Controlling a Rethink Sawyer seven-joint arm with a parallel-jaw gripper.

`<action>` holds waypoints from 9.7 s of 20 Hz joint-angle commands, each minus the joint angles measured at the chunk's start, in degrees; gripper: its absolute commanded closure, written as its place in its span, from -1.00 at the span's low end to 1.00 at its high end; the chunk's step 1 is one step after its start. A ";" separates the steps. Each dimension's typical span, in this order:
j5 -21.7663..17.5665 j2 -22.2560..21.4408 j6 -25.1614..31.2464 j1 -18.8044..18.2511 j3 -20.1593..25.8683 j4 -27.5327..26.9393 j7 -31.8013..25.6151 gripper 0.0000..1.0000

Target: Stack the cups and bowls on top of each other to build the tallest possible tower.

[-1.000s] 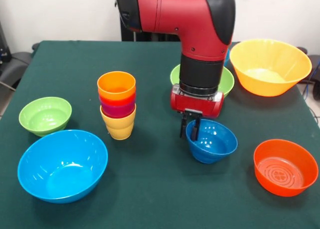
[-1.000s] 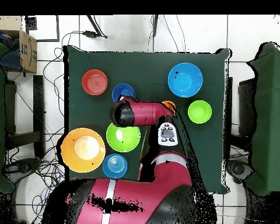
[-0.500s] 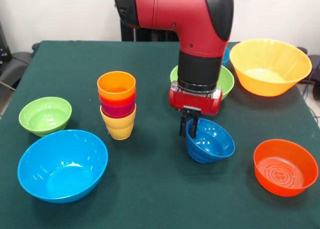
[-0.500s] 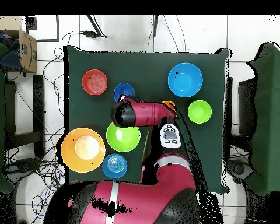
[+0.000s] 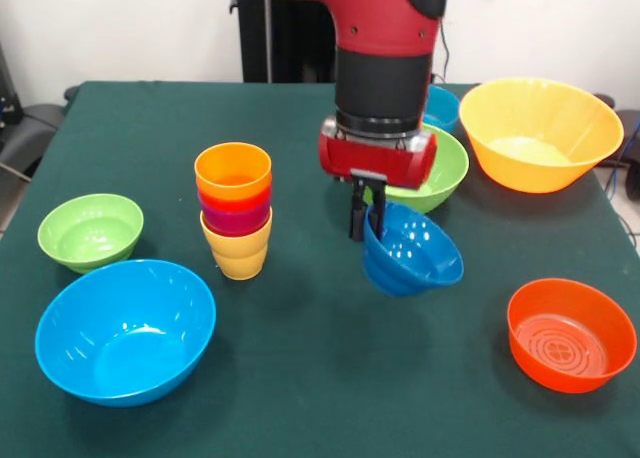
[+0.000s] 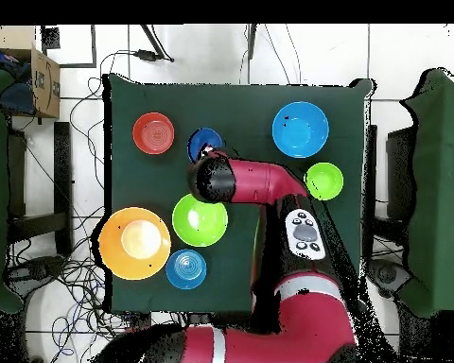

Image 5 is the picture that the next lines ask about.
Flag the large green bowl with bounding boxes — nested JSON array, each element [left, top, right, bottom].
[[363, 122, 470, 215]]

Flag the small green ribbed bowl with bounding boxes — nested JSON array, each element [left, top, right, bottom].
[[37, 192, 146, 274]]

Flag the dark grey pedestal leg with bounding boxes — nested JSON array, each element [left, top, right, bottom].
[[0, 102, 67, 180]]

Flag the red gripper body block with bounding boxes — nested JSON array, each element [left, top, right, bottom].
[[317, 126, 439, 191]]

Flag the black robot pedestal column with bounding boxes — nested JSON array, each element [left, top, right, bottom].
[[229, 0, 341, 84]]

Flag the black hanging cable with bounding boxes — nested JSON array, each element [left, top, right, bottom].
[[430, 17, 452, 83]]

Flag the large yellow bowl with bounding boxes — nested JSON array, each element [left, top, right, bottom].
[[458, 76, 626, 195]]

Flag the yellow ribbed plastic cup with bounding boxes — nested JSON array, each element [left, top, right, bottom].
[[199, 208, 274, 281]]

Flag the large light blue bowl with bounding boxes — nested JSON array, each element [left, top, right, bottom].
[[34, 258, 218, 408]]

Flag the dark blue bowl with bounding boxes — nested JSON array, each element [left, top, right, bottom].
[[361, 201, 465, 298]]

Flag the red plastic bowl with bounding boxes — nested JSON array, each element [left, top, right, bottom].
[[506, 277, 638, 395]]

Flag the orange ribbed plastic cup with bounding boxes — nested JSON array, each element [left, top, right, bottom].
[[193, 141, 274, 202]]

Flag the purple plastic cup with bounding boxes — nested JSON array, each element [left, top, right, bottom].
[[199, 202, 274, 238]]

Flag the dark green tablecloth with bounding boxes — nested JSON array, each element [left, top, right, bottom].
[[0, 80, 640, 458]]

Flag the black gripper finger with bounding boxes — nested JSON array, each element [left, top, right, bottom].
[[347, 179, 367, 243], [368, 181, 388, 242]]

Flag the red plastic cup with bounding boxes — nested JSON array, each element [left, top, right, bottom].
[[196, 183, 274, 215]]

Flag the small light blue bowl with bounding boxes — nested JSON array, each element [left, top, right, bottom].
[[423, 84, 461, 134]]

